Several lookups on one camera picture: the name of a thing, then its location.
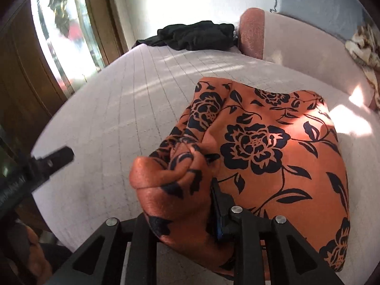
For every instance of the grey pillow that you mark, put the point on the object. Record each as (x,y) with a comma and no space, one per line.
(339,18)

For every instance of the pink quilted sofa backrest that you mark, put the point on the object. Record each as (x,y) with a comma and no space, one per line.
(299,46)

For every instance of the orange black floral garment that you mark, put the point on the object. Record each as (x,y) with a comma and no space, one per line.
(274,153)

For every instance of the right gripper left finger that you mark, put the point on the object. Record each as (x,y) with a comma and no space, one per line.
(118,252)

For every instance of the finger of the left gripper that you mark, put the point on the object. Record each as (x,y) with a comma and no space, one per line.
(48,165)

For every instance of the beige floral blanket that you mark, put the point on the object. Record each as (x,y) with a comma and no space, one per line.
(363,47)

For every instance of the person left hand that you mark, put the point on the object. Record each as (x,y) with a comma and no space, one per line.
(29,251)

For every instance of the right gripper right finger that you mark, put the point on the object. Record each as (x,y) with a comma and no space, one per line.
(265,246)

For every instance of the wooden window frame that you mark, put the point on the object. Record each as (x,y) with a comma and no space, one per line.
(51,48)

